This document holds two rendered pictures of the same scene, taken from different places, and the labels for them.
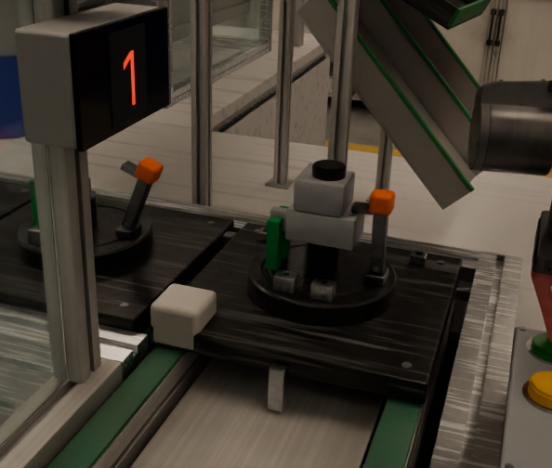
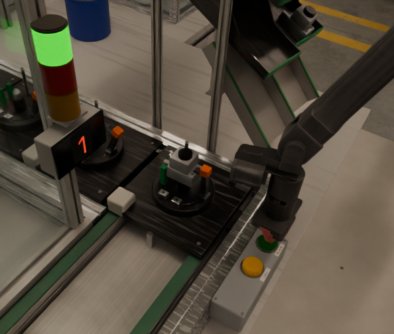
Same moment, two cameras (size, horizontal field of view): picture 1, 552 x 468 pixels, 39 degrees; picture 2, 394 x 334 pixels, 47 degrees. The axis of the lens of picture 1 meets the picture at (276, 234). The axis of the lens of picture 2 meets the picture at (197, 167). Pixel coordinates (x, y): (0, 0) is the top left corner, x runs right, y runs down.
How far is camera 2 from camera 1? 0.43 m
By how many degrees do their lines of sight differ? 21
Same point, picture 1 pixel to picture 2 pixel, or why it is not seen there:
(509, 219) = not seen: hidden behind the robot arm
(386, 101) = (237, 100)
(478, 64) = not seen: outside the picture
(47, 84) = (46, 158)
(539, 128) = (254, 174)
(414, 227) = not seen: hidden behind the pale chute
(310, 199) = (175, 166)
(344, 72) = (216, 87)
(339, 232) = (186, 180)
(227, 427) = (129, 250)
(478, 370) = (231, 247)
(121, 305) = (98, 191)
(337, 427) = (171, 258)
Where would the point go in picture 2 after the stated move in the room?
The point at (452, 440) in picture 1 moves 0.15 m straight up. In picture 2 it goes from (200, 281) to (206, 233)
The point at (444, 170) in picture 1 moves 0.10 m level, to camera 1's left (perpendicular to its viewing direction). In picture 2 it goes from (259, 136) to (218, 128)
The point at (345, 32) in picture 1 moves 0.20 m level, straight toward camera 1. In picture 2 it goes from (218, 69) to (190, 121)
